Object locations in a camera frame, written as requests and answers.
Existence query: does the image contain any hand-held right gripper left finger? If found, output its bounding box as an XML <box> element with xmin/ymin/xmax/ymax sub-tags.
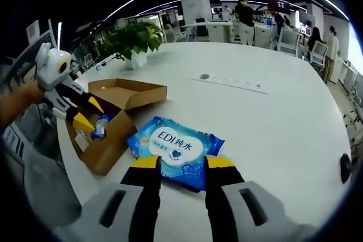
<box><xmin>53</xmin><ymin>155</ymin><xmax>163</xmax><ymax>242</ymax></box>

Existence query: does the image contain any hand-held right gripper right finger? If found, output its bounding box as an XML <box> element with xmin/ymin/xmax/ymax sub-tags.
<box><xmin>205</xmin><ymin>156</ymin><xmax>321</xmax><ymax>242</ymax></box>

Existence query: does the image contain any clear spray bottle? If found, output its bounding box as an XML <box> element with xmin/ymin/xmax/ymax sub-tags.
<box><xmin>91</xmin><ymin>113</ymin><xmax>115</xmax><ymax>141</ymax></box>

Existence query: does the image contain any brown cardboard shoe box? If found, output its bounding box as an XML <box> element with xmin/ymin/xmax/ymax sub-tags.
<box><xmin>65</xmin><ymin>78</ymin><xmax>168</xmax><ymax>176</ymax></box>

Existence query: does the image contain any blue wet wipes pack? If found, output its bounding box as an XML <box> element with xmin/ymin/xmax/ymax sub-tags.
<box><xmin>126</xmin><ymin>116</ymin><xmax>226</xmax><ymax>192</ymax></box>

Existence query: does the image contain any green potted plant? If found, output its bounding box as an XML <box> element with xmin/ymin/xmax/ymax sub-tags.
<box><xmin>102</xmin><ymin>20</ymin><xmax>164</xmax><ymax>70</ymax></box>

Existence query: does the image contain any white table socket strip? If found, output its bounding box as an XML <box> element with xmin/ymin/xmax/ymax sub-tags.
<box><xmin>190</xmin><ymin>73</ymin><xmax>270</xmax><ymax>95</ymax></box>

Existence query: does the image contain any black round object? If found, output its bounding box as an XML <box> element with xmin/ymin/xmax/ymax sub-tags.
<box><xmin>339</xmin><ymin>153</ymin><xmax>353</xmax><ymax>185</ymax></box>

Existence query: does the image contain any white office chair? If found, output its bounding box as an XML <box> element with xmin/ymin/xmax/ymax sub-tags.
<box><xmin>276</xmin><ymin>29</ymin><xmax>301</xmax><ymax>57</ymax></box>
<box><xmin>310</xmin><ymin>40</ymin><xmax>330</xmax><ymax>70</ymax></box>

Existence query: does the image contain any wall screen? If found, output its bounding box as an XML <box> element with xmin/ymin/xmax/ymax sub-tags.
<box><xmin>266</xmin><ymin>0</ymin><xmax>290</xmax><ymax>14</ymax></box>

